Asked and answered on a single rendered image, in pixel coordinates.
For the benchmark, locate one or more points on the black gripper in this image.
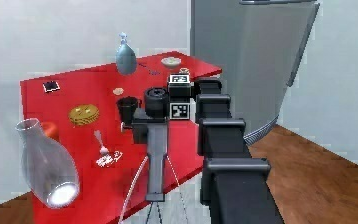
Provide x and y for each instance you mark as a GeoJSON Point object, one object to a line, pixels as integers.
{"type": "Point", "coordinates": [156, 101]}

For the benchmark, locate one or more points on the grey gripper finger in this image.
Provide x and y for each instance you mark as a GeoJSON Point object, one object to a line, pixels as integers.
{"type": "Point", "coordinates": [131, 188]}

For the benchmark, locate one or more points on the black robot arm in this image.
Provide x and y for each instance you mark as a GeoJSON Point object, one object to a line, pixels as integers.
{"type": "Point", "coordinates": [233, 186]}

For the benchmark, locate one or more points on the blue-grey spray bottle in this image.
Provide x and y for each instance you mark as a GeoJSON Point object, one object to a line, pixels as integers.
{"type": "Point", "coordinates": [126, 60]}

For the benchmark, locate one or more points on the red table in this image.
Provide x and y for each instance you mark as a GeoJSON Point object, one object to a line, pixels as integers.
{"type": "Point", "coordinates": [93, 140]}

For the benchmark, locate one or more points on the black cup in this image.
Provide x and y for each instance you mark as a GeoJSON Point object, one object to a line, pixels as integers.
{"type": "Point", "coordinates": [127, 108]}

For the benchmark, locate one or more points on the brown round bread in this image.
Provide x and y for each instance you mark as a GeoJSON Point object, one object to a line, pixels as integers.
{"type": "Point", "coordinates": [84, 114]}

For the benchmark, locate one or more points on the clear glass vase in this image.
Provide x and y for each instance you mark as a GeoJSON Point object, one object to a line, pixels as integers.
{"type": "Point", "coordinates": [47, 160]}

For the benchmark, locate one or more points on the small beige round item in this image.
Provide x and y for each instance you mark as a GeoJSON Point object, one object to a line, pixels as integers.
{"type": "Point", "coordinates": [118, 91]}

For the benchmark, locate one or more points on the blue pen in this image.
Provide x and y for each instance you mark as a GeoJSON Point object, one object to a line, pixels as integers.
{"type": "Point", "coordinates": [150, 69]}

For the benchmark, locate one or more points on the white bowl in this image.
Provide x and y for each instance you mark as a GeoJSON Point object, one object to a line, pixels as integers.
{"type": "Point", "coordinates": [171, 62]}

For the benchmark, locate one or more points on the black square item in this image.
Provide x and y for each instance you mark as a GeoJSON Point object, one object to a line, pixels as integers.
{"type": "Point", "coordinates": [51, 86]}

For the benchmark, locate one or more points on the grey fridge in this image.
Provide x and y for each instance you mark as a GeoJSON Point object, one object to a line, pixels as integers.
{"type": "Point", "coordinates": [253, 66]}

